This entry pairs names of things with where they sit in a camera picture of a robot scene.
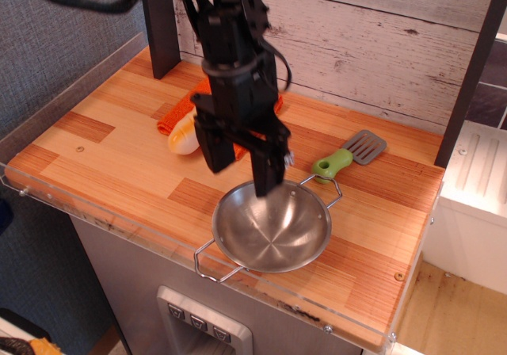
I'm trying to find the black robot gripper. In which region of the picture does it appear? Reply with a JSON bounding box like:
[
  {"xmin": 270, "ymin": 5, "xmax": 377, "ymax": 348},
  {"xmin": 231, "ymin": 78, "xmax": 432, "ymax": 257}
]
[{"xmin": 192, "ymin": 63, "xmax": 292, "ymax": 197}]

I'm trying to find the stainless steel two-handled pot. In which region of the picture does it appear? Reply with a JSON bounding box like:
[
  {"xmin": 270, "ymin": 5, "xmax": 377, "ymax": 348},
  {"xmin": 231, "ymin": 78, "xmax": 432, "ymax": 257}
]
[{"xmin": 194, "ymin": 174, "xmax": 342, "ymax": 283}]

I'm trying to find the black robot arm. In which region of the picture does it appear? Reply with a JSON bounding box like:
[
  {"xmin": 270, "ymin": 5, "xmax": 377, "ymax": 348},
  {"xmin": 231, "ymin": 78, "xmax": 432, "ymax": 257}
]
[{"xmin": 182, "ymin": 0, "xmax": 291, "ymax": 197}]

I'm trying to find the orange woven towel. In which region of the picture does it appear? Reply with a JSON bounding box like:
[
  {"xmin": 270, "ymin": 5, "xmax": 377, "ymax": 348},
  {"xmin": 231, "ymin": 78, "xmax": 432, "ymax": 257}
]
[{"xmin": 157, "ymin": 78, "xmax": 284, "ymax": 162}]

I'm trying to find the toy bread loaf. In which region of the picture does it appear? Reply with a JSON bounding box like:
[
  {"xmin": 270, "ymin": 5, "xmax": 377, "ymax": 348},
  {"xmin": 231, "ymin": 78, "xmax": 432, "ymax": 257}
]
[{"xmin": 168, "ymin": 108, "xmax": 199, "ymax": 155}]

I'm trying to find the green and grey toy spatula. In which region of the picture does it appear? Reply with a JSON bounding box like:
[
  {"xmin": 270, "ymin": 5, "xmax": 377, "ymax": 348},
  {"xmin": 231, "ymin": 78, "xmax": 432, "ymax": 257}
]
[{"xmin": 311, "ymin": 129, "xmax": 387, "ymax": 183}]

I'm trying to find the grey toy fridge cabinet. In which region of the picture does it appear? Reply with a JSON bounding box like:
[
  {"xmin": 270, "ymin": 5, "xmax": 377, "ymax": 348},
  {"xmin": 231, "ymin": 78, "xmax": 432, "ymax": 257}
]
[{"xmin": 72, "ymin": 218, "xmax": 362, "ymax": 354}]

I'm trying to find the silver dispenser button panel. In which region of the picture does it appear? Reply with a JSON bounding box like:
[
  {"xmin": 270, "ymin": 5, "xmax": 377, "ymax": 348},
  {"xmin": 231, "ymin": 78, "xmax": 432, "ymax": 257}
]
[{"xmin": 157, "ymin": 285, "xmax": 254, "ymax": 354}]

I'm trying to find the clear acrylic front guard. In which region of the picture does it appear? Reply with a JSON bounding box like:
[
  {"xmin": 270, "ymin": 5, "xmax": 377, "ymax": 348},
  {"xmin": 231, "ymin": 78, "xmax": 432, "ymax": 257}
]
[{"xmin": 3, "ymin": 159, "xmax": 404, "ymax": 353}]

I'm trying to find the white toy sink unit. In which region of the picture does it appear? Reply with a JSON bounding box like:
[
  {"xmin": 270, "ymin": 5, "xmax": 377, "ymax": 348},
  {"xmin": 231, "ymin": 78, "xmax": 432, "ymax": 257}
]
[{"xmin": 421, "ymin": 32, "xmax": 507, "ymax": 295}]

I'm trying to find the yellow object bottom left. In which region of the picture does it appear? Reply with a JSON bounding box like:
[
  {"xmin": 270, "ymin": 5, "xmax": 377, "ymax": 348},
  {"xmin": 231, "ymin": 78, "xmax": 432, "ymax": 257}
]
[{"xmin": 29, "ymin": 338, "xmax": 63, "ymax": 355}]

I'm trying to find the dark left shelf post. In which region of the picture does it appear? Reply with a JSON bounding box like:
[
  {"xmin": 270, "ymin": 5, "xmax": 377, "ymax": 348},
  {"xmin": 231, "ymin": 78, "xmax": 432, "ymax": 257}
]
[{"xmin": 143, "ymin": 0, "xmax": 181, "ymax": 79}]

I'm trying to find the dark shelf post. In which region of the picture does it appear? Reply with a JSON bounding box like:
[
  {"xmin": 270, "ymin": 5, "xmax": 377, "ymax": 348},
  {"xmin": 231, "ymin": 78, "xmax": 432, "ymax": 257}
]
[
  {"xmin": 143, "ymin": 0, "xmax": 181, "ymax": 79},
  {"xmin": 434, "ymin": 0, "xmax": 506, "ymax": 168}
]

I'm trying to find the dark right shelf post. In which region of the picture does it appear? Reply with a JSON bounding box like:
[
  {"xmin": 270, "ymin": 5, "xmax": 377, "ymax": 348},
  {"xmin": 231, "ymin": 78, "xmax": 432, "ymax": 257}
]
[{"xmin": 434, "ymin": 0, "xmax": 506, "ymax": 168}]

